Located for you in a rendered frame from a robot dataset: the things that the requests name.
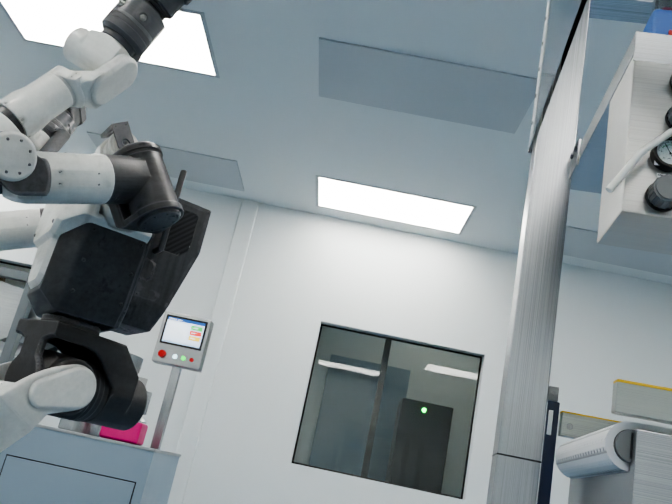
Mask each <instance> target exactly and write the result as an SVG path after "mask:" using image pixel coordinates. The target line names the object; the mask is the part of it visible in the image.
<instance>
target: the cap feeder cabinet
mask: <svg viewBox="0 0 672 504"><path fill-rule="evenodd" d="M179 457H181V454H177V453H172V452H167V451H163V450H158V449H153V448H149V447H144V446H139V445H134V444H129V443H125V442H120V441H115V440H111V439H106V438H101V437H97V436H92V435H88V434H83V433H78V432H74V431H69V430H64V429H60V428H55V427H51V426H46V425H41V424H37V425H36V426H35V427H34V428H33V429H32V431H31V432H29V433H28V434H27V435H25V436H24V437H22V438H21V439H19V440H18V441H16V442H15V443H14V444H12V445H11V446H9V447H8V448H6V449H5V450H3V451H2V452H1V453H0V504H167V503H168V499H169V495H170V491H171V488H172V484H173V480H174V476H175V472H176V468H177V465H178V461H179Z"/></svg>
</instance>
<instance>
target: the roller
mask: <svg viewBox="0 0 672 504"><path fill-rule="evenodd" d="M634 431H635V430H630V429H626V430H622V431H620V432H619V433H618V434H617V435H616V437H615V438H614V442H613V447H614V451H615V453H616V455H617V456H618V457H619V458H620V459H621V460H623V461H624V462H626V463H629V462H631V459H632V450H633V436H634V433H633V432H634Z"/></svg>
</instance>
